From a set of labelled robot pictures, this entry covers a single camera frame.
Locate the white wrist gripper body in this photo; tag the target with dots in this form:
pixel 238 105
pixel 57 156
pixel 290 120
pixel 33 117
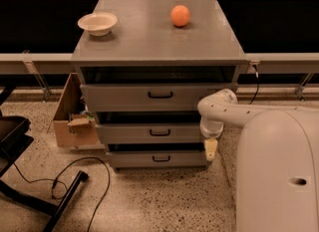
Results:
pixel 211 131

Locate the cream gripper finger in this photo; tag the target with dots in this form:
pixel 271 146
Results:
pixel 210 147

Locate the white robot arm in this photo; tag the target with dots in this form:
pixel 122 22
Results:
pixel 277 164

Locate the grey drawer cabinet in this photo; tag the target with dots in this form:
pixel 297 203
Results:
pixel 145 47

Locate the grey top drawer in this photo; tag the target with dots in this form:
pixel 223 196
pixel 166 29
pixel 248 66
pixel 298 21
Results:
pixel 146 97

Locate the orange fruit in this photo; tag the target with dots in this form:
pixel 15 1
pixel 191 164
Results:
pixel 179 15

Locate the brown cardboard box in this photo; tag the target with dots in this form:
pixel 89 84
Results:
pixel 72 126

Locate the white paper bowl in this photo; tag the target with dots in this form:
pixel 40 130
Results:
pixel 98 24

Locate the black metal stand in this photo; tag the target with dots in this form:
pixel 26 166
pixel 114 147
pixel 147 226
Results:
pixel 43 170

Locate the grey metal railing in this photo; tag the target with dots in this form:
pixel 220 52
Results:
pixel 36 60

